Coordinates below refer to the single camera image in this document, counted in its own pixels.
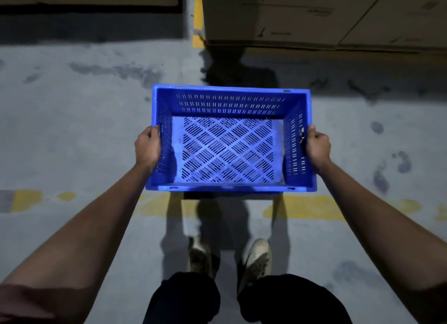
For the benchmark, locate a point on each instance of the person's black trouser leg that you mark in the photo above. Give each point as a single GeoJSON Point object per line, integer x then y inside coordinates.
{"type": "Point", "coordinates": [183, 299]}
{"type": "Point", "coordinates": [293, 301]}

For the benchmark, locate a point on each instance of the person's right forearm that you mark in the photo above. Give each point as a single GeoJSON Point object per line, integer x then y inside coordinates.
{"type": "Point", "coordinates": [380, 226]}

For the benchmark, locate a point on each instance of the person's right red sleeve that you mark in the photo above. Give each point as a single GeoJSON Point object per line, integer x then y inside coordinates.
{"type": "Point", "coordinates": [427, 304]}

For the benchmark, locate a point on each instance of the person's right hand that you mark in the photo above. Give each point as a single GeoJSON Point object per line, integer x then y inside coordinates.
{"type": "Point", "coordinates": [318, 147]}

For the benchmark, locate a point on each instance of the person's left hand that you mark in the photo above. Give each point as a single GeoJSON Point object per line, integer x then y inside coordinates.
{"type": "Point", "coordinates": [146, 149]}

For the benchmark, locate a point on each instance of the person's red sleeve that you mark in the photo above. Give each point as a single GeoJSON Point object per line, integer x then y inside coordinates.
{"type": "Point", "coordinates": [38, 304]}
{"type": "Point", "coordinates": [427, 304]}

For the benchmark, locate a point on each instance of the large brown cardboard box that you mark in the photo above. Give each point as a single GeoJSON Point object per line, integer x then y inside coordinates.
{"type": "Point", "coordinates": [279, 13]}

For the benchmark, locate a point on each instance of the person's left white shoe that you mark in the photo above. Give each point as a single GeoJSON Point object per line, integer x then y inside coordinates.
{"type": "Point", "coordinates": [199, 255]}

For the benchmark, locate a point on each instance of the person's right white shoe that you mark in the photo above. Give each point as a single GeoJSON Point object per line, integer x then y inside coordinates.
{"type": "Point", "coordinates": [256, 262]}

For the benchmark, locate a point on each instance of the person's left forearm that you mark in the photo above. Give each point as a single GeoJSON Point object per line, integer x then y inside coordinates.
{"type": "Point", "coordinates": [75, 229]}

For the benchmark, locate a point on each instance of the person's right thumb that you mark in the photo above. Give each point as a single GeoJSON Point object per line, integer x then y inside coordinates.
{"type": "Point", "coordinates": [310, 131]}

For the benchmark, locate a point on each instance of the blue perforated plastic crate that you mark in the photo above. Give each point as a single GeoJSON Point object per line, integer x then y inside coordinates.
{"type": "Point", "coordinates": [227, 149]}

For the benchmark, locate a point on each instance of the person's white shoe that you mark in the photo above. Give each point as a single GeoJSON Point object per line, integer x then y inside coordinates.
{"type": "Point", "coordinates": [256, 262]}
{"type": "Point", "coordinates": [199, 255]}

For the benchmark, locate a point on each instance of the person's left black trouser leg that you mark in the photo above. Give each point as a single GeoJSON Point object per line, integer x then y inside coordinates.
{"type": "Point", "coordinates": [183, 299]}

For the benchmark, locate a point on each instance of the person's left red sleeve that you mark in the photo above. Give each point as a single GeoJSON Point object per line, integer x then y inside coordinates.
{"type": "Point", "coordinates": [38, 304]}

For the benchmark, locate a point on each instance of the person's right black trouser leg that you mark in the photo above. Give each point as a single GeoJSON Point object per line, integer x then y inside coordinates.
{"type": "Point", "coordinates": [293, 301]}

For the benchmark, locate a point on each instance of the person's left thumb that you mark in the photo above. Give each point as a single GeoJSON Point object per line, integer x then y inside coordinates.
{"type": "Point", "coordinates": [155, 131]}

